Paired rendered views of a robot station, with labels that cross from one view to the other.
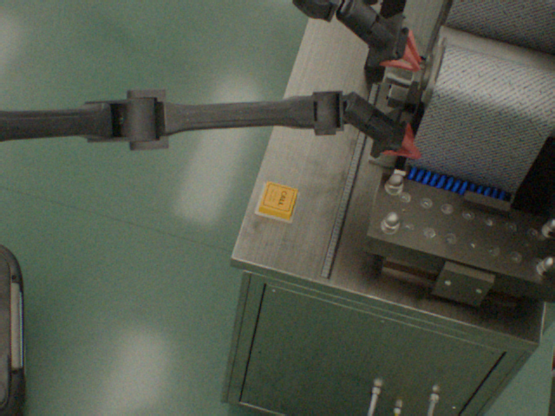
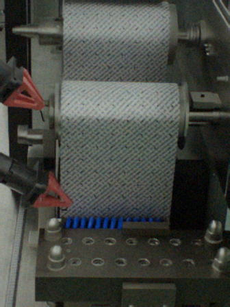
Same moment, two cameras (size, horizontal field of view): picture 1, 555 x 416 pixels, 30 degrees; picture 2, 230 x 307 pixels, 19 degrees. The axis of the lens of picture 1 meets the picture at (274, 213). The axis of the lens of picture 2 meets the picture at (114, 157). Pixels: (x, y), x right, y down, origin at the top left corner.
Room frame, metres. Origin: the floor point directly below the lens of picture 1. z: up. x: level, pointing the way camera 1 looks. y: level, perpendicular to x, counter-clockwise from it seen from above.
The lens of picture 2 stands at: (0.04, -0.17, 1.85)
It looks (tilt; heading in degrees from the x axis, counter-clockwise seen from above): 29 degrees down; 351
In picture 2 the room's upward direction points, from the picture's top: 3 degrees clockwise
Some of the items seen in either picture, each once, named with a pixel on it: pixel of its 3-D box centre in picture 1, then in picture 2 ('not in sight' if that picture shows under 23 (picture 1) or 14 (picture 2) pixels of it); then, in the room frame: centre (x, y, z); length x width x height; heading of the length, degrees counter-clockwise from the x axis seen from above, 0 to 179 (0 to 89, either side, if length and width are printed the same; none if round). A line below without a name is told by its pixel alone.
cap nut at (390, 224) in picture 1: (391, 220); (56, 255); (1.11, -0.23, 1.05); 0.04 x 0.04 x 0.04
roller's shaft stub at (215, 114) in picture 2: not in sight; (200, 114); (1.31, -0.54, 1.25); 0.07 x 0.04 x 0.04; 85
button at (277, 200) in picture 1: (277, 200); not in sight; (1.20, 0.00, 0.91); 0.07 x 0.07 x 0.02; 85
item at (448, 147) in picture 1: (470, 156); (116, 186); (1.27, -0.36, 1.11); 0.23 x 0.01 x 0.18; 85
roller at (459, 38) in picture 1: (493, 70); not in sight; (1.45, -0.38, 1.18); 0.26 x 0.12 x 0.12; 85
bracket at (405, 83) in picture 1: (395, 116); (41, 185); (1.38, -0.21, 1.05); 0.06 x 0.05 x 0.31; 85
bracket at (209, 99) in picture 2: not in sight; (205, 99); (1.31, -0.55, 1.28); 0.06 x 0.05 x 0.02; 85
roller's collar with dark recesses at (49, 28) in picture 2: not in sight; (52, 31); (1.59, -0.24, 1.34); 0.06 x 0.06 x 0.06; 85
